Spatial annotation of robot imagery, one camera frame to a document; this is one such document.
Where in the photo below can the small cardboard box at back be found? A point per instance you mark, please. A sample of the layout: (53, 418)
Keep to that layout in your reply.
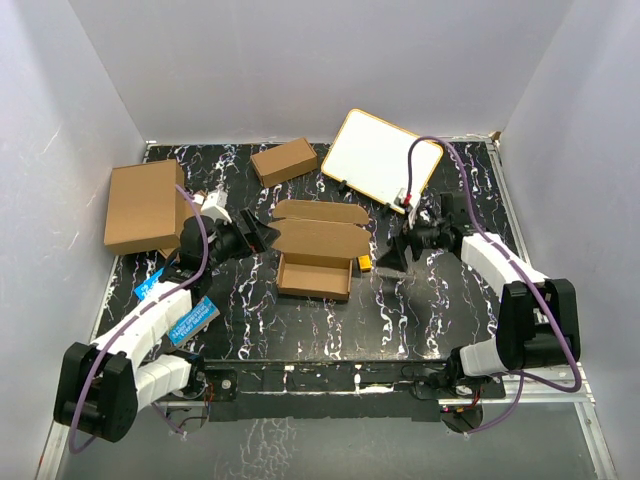
(284, 162)

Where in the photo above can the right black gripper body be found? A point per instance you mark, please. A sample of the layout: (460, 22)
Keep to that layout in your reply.
(429, 236)

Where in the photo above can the yellow rectangular block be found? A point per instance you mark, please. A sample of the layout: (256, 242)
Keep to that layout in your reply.
(365, 263)

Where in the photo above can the large closed cardboard box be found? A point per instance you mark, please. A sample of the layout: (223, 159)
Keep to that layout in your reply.
(145, 210)

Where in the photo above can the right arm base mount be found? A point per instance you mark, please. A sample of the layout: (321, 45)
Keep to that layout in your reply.
(430, 383)

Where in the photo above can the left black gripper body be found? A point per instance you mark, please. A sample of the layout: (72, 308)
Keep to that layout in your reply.
(230, 243)

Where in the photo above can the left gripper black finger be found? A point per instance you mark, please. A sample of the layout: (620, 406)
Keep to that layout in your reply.
(262, 238)
(255, 226)

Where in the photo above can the white board orange rim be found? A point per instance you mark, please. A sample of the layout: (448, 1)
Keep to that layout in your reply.
(381, 161)

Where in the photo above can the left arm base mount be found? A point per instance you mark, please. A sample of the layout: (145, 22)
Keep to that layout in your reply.
(207, 386)

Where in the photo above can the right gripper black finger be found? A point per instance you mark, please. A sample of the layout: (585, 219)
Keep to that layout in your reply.
(395, 257)
(403, 237)

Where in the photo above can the colourful children's book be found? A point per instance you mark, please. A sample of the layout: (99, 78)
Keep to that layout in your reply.
(191, 323)

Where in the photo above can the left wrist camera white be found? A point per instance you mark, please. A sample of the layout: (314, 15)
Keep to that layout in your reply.
(214, 206)

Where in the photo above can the flat cardboard box under large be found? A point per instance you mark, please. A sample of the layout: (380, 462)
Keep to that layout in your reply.
(185, 212)

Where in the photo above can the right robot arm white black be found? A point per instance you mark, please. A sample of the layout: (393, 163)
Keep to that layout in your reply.
(537, 320)

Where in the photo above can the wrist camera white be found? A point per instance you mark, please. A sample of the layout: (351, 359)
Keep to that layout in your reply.
(406, 202)
(214, 206)

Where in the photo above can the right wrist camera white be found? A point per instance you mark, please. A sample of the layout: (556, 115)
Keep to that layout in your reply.
(406, 202)

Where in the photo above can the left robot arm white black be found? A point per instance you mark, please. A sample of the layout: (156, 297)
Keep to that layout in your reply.
(104, 384)

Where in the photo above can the aluminium frame rail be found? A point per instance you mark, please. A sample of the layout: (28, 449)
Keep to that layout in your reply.
(348, 422)

